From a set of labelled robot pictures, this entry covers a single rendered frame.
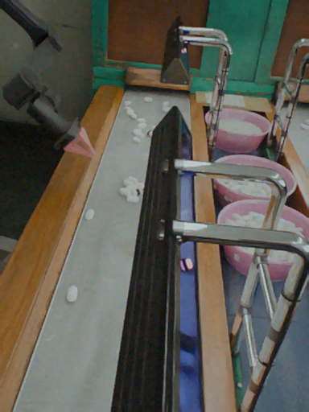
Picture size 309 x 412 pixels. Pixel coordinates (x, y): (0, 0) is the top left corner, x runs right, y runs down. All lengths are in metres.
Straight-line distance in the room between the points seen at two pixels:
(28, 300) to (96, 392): 0.23
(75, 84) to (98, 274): 2.19
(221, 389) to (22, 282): 0.44
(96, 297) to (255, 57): 1.40
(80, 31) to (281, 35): 1.38
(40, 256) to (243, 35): 1.36
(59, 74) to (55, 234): 2.10
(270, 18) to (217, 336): 1.45
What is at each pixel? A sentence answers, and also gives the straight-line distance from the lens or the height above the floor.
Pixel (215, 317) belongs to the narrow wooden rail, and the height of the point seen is 0.77.
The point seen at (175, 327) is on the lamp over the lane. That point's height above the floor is 1.11.
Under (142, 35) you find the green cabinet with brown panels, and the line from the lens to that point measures 1.95.
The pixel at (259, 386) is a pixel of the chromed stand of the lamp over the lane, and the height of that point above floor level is 0.85.
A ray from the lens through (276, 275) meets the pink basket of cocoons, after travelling 1.07.
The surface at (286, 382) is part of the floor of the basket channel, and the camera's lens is 0.92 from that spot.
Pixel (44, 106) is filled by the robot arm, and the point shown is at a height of 0.99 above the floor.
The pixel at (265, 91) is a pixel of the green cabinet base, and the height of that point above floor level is 0.81.
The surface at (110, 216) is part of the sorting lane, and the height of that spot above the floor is 0.74.
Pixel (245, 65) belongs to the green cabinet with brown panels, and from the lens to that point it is 1.99.
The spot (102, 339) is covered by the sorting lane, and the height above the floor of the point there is 0.74.
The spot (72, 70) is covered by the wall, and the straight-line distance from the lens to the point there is 2.98.
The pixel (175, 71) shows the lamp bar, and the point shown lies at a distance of 1.16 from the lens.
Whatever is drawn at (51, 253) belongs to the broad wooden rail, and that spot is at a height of 0.76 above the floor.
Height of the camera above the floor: 1.39
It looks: 34 degrees down
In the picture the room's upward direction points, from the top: 6 degrees clockwise
